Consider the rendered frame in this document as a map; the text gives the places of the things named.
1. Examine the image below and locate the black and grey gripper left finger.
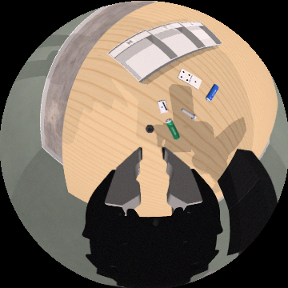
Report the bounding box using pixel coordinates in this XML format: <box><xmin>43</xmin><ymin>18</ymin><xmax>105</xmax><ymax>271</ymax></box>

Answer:
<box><xmin>82</xmin><ymin>147</ymin><xmax>142</xmax><ymax>239</ymax></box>

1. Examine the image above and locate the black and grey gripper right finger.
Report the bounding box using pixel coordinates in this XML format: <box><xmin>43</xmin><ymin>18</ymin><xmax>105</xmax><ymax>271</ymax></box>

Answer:
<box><xmin>162</xmin><ymin>147</ymin><xmax>223</xmax><ymax>235</ymax></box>

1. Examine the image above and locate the white domino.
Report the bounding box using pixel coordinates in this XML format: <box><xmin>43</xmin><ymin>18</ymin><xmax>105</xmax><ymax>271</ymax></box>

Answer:
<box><xmin>177</xmin><ymin>69</ymin><xmax>202</xmax><ymax>90</ymax></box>

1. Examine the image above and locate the green aa battery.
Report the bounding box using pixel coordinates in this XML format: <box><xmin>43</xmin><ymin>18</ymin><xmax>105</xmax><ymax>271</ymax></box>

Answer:
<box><xmin>166</xmin><ymin>118</ymin><xmax>180</xmax><ymax>139</ymax></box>

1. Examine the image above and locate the white rack of three labelled bins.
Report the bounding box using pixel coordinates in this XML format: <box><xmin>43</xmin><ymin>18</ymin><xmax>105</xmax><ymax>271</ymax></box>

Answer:
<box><xmin>108</xmin><ymin>22</ymin><xmax>222</xmax><ymax>83</ymax></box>

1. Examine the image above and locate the blue battery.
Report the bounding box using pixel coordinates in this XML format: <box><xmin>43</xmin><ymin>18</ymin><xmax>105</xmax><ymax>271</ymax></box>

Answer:
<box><xmin>206</xmin><ymin>84</ymin><xmax>219</xmax><ymax>102</ymax></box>

